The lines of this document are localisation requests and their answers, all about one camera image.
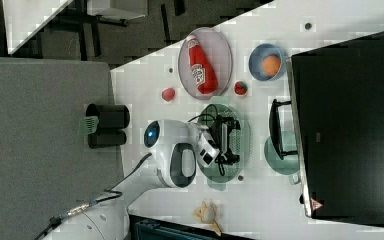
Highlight red plush ketchup bottle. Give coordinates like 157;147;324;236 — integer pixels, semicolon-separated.
186;35;218;94

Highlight mint green mug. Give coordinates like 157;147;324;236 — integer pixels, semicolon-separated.
264;131;301;185

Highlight black toaster oven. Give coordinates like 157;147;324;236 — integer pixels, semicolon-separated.
286;31;384;227

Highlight white side table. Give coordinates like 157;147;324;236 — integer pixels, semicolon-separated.
2;0;73;55

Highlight green brush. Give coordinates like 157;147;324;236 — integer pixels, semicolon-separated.
79;116;99;136

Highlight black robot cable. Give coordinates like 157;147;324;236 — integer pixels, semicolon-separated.
33;152;153;240

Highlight dark blue crate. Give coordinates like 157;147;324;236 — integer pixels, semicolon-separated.
127;215;251;240

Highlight yellow plush toy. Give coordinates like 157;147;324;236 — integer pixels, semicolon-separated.
193;201;222;236

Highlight black cylindrical holder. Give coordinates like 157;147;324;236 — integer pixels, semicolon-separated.
86;104;130;149

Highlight grey partition panel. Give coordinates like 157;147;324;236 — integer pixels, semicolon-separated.
0;58;123;240

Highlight grey round plate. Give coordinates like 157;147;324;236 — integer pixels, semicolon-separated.
178;27;233;100

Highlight blue bowl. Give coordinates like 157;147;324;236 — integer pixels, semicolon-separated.
248;43;287;81

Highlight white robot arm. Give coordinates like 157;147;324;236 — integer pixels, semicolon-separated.
35;115;249;240

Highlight red toy strawberry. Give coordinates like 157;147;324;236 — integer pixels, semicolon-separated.
234;81;248;96

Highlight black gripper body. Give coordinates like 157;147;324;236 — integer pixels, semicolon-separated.
210;115;241;165

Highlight green plastic strainer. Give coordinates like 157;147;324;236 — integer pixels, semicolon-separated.
195;97;250;191

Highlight orange toy fruit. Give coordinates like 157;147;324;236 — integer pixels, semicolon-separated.
261;55;281;76

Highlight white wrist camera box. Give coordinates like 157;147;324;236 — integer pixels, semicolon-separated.
196;132;220;168

